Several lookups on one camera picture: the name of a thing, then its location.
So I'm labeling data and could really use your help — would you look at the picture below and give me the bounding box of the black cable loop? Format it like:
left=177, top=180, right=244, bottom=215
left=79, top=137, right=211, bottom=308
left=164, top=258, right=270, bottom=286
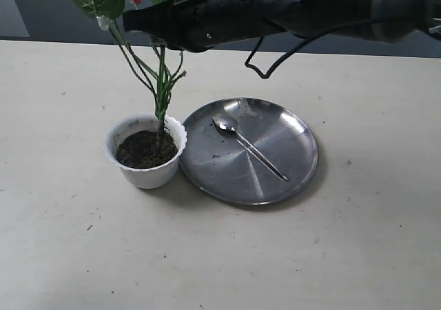
left=244, top=17, right=383, bottom=80

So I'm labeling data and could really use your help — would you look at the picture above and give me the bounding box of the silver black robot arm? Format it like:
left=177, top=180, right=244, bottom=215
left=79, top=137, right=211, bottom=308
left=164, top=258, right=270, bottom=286
left=123, top=0, right=440, bottom=52

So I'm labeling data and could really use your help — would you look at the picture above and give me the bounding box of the stainless steel spork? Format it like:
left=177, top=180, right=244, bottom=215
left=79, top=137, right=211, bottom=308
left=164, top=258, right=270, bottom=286
left=212, top=114, right=290, bottom=182

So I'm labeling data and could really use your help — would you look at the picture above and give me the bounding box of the dark soil in pot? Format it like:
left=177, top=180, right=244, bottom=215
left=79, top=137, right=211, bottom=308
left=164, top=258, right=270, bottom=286
left=116, top=130, right=178, bottom=169

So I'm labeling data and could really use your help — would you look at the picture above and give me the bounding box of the artificial red anthurium plant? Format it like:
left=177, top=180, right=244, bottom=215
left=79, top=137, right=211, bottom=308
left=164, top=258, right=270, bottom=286
left=71, top=0, right=186, bottom=150

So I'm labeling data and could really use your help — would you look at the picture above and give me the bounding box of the round stainless steel plate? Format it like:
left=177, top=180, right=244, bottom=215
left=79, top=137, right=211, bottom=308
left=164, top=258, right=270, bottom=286
left=180, top=98, right=319, bottom=206

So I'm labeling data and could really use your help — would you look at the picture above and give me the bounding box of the white scalloped flower pot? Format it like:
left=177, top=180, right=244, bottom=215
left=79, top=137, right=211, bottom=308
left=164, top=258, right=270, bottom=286
left=103, top=113, right=187, bottom=189

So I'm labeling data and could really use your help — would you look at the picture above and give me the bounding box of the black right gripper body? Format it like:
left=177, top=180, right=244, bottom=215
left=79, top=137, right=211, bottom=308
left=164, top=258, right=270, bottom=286
left=164, top=0, right=305, bottom=52

